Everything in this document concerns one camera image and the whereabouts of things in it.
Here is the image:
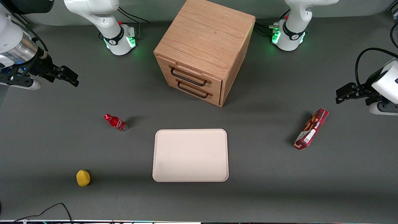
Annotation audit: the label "looped black left arm cable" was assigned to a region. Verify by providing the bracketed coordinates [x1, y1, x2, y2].
[355, 47, 398, 89]

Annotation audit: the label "thin black table-edge cable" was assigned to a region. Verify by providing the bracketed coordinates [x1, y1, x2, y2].
[12, 203, 74, 224]

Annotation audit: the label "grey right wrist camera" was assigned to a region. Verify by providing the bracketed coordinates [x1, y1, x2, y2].
[0, 67, 42, 91]

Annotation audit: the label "beige rectangular tray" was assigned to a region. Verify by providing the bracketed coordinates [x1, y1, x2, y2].
[152, 128, 229, 183]

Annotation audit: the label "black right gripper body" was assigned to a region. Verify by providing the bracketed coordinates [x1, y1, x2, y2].
[29, 54, 63, 83]

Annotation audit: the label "black left arm base cables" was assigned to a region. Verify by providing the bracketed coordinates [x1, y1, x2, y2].
[253, 9, 291, 35]

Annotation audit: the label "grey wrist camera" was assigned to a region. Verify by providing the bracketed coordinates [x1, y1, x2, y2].
[0, 67, 42, 91]
[369, 101, 398, 116]

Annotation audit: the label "black arm base cables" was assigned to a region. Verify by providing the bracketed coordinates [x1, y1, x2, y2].
[117, 6, 150, 40]
[253, 9, 291, 35]

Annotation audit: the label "oak wood drawer cabinet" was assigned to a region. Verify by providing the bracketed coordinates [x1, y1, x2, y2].
[153, 0, 256, 108]

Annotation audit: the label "red snack box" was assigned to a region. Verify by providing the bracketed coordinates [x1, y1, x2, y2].
[293, 108, 330, 151]

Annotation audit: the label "short black curved cable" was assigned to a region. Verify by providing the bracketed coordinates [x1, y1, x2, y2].
[390, 22, 398, 49]

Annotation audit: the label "wooden drawer at cabinet base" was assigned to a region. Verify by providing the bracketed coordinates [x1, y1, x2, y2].
[164, 72, 222, 106]

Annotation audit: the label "small red soda bottle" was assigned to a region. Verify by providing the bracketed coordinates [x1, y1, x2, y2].
[104, 114, 128, 132]

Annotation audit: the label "black right arm wrist cable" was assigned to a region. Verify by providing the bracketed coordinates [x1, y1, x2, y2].
[0, 3, 49, 58]

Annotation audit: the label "black handle of lid-side drawer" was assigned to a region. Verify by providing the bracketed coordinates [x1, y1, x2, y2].
[170, 67, 208, 87]

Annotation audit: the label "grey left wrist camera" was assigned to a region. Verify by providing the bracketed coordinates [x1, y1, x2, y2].
[369, 101, 398, 116]

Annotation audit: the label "black right arm base cables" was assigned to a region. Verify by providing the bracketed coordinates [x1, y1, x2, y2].
[117, 6, 150, 40]

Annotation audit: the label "black handle of base-side drawer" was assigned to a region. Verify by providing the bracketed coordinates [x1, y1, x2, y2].
[177, 80, 210, 99]

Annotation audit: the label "wooden drawer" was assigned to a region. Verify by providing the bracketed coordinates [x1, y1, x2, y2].
[156, 55, 223, 94]
[164, 72, 222, 106]

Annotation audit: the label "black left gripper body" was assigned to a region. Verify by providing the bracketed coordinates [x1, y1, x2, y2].
[351, 68, 382, 105]

